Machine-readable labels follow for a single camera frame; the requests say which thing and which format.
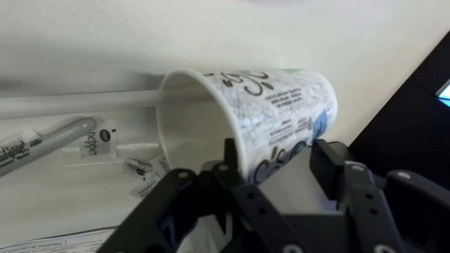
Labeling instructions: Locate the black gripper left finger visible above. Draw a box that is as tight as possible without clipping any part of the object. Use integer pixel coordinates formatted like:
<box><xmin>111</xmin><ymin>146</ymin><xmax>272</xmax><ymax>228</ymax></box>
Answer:
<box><xmin>95</xmin><ymin>138</ymin><xmax>310</xmax><ymax>253</ymax></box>

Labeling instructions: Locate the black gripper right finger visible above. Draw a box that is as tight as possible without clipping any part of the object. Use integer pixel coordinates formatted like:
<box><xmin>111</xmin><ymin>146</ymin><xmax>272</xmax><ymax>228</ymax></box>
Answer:
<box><xmin>308</xmin><ymin>138</ymin><xmax>450</xmax><ymax>253</ymax></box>

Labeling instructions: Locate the white printed paper cup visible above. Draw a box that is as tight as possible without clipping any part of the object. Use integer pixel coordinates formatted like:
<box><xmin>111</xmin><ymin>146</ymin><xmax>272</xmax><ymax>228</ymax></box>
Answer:
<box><xmin>154</xmin><ymin>68</ymin><xmax>339</xmax><ymax>187</ymax></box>

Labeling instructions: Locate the white sugar packet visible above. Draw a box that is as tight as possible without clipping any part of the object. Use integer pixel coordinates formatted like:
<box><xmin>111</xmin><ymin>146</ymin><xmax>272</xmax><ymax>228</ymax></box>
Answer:
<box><xmin>77</xmin><ymin>125</ymin><xmax>118</xmax><ymax>159</ymax></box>
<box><xmin>122</xmin><ymin>155</ymin><xmax>171</xmax><ymax>200</ymax></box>

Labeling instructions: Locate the dark monitor screen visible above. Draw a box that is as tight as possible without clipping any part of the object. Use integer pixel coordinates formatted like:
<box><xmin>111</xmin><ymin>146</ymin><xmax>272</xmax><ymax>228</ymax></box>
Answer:
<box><xmin>348</xmin><ymin>33</ymin><xmax>450</xmax><ymax>189</ymax></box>

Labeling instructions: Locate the black marker pen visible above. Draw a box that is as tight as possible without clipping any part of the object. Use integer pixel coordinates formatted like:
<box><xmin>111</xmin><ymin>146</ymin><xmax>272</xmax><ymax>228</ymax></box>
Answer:
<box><xmin>0</xmin><ymin>117</ymin><xmax>98</xmax><ymax>177</ymax></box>

